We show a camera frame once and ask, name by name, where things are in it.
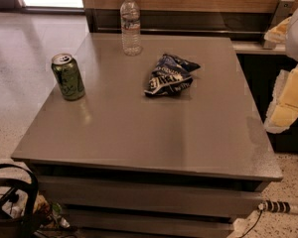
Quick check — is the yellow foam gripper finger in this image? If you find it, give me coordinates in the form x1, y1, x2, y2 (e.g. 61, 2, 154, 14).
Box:
264, 17, 291, 43
264, 64, 298, 134

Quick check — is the blue chip bag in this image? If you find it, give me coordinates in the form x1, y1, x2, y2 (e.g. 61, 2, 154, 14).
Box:
144, 54, 201, 97

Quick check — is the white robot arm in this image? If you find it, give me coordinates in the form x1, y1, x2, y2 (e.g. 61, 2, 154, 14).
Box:
264, 8, 298, 134

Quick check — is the clear plastic water bottle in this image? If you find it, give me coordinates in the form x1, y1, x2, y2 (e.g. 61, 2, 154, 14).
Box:
120, 0, 142, 56

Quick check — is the grey drawer cabinet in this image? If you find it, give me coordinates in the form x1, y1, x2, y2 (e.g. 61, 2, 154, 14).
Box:
14, 34, 282, 238

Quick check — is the green soda can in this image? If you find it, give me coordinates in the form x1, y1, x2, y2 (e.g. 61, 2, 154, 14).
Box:
51, 54, 85, 101

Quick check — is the metal wall bracket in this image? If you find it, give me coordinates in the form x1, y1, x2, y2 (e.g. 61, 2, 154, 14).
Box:
260, 0, 294, 50

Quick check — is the striped black white cable plug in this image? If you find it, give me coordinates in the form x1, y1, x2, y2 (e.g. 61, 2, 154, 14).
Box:
258, 200, 298, 215

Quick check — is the black bag with handles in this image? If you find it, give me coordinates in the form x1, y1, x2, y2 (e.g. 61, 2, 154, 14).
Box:
0, 163, 51, 238

